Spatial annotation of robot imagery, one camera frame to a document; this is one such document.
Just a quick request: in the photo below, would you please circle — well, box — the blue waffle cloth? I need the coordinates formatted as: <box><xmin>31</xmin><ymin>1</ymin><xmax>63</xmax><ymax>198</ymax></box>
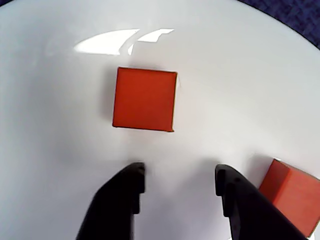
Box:
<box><xmin>234</xmin><ymin>0</ymin><xmax>320</xmax><ymax>52</ymax></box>

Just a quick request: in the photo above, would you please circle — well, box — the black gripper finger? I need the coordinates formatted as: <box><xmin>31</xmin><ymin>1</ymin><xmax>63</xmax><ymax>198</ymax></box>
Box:
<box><xmin>75</xmin><ymin>161</ymin><xmax>146</xmax><ymax>240</ymax></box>
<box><xmin>214</xmin><ymin>163</ymin><xmax>310</xmax><ymax>240</ymax></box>

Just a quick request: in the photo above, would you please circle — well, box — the white round plate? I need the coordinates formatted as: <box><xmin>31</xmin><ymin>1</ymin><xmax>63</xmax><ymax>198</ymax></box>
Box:
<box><xmin>0</xmin><ymin>0</ymin><xmax>320</xmax><ymax>240</ymax></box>

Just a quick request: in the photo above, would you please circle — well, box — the red cube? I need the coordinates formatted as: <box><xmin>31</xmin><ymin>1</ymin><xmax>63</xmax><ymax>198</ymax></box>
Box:
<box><xmin>258</xmin><ymin>158</ymin><xmax>320</xmax><ymax>238</ymax></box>
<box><xmin>112</xmin><ymin>66</ymin><xmax>179</xmax><ymax>133</ymax></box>

